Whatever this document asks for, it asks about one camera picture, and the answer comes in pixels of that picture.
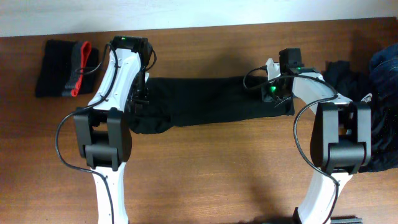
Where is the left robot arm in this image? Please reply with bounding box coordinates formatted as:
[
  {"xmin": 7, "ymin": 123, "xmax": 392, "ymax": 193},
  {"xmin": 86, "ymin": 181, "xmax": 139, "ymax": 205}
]
[{"xmin": 73, "ymin": 36, "xmax": 155, "ymax": 223}]

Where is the black clothes pile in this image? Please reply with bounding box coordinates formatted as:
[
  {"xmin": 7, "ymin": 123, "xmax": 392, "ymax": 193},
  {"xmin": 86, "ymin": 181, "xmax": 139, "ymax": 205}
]
[{"xmin": 323, "ymin": 60, "xmax": 397, "ymax": 173}]

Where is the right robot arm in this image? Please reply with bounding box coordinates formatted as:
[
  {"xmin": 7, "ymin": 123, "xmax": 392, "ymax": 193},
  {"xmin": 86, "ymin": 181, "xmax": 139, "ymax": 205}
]
[{"xmin": 262, "ymin": 48, "xmax": 371, "ymax": 223}]

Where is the black camera cable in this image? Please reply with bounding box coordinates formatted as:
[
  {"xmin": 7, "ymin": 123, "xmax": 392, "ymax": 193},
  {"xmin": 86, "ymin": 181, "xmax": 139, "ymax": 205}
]
[
  {"xmin": 242, "ymin": 65, "xmax": 340, "ymax": 224},
  {"xmin": 54, "ymin": 42, "xmax": 158, "ymax": 224}
]

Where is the black garment red band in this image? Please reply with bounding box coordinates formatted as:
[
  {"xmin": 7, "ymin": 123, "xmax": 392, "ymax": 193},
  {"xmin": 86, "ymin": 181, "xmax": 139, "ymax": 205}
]
[{"xmin": 35, "ymin": 39, "xmax": 99, "ymax": 98}]

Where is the black left camera cable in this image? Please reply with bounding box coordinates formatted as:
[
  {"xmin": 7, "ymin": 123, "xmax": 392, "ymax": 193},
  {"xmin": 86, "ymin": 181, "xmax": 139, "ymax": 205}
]
[{"xmin": 54, "ymin": 42, "xmax": 158, "ymax": 224}]

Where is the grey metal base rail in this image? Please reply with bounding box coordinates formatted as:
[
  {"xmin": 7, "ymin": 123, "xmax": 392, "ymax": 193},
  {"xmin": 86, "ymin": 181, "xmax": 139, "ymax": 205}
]
[{"xmin": 330, "ymin": 217, "xmax": 363, "ymax": 224}]

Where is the black t-shirt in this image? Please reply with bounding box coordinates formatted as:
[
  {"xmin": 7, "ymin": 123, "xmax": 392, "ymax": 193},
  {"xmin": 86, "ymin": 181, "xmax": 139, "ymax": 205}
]
[{"xmin": 128, "ymin": 77, "xmax": 295, "ymax": 134}]

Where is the black right camera cable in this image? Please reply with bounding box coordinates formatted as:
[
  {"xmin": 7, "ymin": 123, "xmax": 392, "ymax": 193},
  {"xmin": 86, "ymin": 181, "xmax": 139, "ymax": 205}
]
[{"xmin": 242, "ymin": 65, "xmax": 340, "ymax": 224}]

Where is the blue denim garment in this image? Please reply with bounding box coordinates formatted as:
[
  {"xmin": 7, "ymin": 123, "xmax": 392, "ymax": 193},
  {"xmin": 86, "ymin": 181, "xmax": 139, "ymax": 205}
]
[{"xmin": 369, "ymin": 43, "xmax": 397, "ymax": 98}]

